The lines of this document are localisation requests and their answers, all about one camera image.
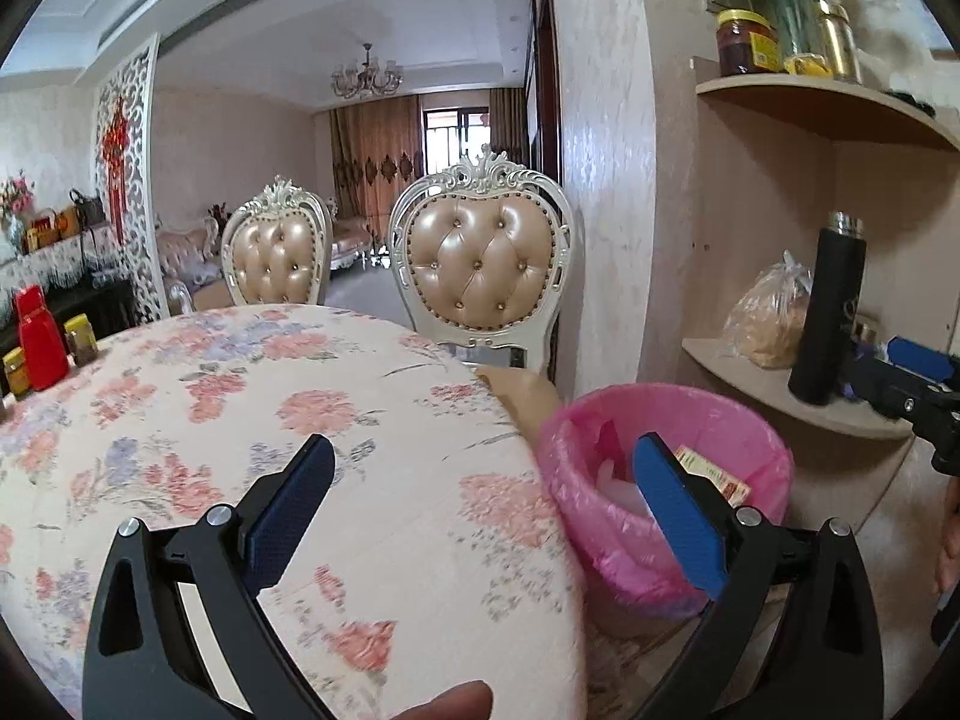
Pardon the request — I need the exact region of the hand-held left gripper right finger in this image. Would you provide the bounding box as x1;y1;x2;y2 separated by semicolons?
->
631;431;886;720

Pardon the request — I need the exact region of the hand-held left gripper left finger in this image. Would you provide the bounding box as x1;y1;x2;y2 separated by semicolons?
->
81;433;336;720

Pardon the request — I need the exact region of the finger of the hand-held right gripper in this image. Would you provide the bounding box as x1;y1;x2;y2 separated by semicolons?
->
885;337;960;385
844;352;960;425

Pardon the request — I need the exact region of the pink lined trash bin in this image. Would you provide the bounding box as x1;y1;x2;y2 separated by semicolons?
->
536;384;794;612

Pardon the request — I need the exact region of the beige waste bin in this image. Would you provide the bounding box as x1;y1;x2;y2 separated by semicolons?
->
589;585;710;640

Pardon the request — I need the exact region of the person's right hand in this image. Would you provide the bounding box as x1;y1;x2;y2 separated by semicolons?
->
934;476;960;597

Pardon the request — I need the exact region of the person's left hand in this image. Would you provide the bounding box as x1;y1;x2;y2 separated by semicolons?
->
390;681;494;720

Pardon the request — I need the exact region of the black vacuum flask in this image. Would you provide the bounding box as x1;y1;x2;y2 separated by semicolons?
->
787;211;867;404

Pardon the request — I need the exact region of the plastic bag of food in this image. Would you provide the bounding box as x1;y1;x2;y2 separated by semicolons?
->
721;251;815;370

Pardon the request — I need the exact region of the cream tufted dining chair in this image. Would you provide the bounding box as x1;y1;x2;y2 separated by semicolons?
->
386;144;578;421
221;176;335;308

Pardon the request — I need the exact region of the yellow lid dark jar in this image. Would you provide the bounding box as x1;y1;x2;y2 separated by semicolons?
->
64;315;98;367

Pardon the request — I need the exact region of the wooden corner shelf unit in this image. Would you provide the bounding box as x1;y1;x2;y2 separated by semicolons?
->
645;52;960;616

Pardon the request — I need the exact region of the cream carved sofa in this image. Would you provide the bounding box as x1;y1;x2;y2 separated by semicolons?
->
157;214;226;316

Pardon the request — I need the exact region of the dark upright piano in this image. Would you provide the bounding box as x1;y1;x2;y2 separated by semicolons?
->
0;281;136;350

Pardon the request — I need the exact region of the red thermos jug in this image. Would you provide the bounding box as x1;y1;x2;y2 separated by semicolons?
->
13;285;70;391

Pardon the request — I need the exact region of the yellow lid sauce jar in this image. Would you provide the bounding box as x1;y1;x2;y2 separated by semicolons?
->
2;349;32;400

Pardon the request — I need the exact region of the gold metal canister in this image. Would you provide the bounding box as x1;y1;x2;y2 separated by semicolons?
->
814;0;863;83

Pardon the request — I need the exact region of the white lace piano cover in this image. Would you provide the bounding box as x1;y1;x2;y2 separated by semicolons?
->
0;229;121;293

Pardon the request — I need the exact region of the red chilli sauce jar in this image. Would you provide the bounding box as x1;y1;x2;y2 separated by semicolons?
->
715;9;781;77

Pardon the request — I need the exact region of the brown patterned curtain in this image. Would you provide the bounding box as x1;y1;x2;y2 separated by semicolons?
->
328;96;421;222

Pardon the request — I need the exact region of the glass vase with green stems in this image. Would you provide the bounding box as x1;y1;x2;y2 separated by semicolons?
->
709;0;826;65

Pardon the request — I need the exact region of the woven basket bag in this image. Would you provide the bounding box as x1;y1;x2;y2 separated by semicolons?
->
26;208;61;252

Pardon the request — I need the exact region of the white lattice screen panel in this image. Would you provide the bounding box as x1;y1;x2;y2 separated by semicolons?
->
94;34;170;323

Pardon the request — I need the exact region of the red knot hanging ornament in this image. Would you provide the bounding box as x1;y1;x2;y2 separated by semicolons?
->
101;96;132;245

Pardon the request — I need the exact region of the balcony window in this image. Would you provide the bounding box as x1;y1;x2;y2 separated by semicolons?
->
421;109;492;181

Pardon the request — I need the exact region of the pink flower bouquet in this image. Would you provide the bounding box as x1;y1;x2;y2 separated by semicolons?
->
0;174;37;215

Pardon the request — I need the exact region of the plain brown curtain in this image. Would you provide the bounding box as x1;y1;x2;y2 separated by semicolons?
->
489;88;530;166

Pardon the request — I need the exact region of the brass chandelier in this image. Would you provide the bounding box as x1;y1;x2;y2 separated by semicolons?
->
331;43;404;100

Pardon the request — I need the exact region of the dark wooden door frame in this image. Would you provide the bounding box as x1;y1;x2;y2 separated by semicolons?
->
525;0;565;383

